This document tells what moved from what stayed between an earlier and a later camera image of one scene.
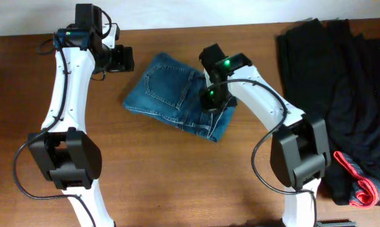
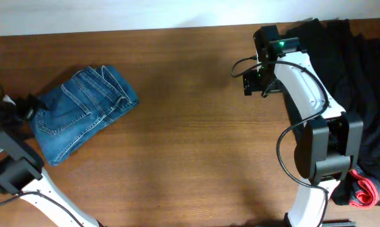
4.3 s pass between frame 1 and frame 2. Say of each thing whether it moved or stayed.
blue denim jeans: moved
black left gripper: moved
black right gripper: moved
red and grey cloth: stayed
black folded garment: stayed
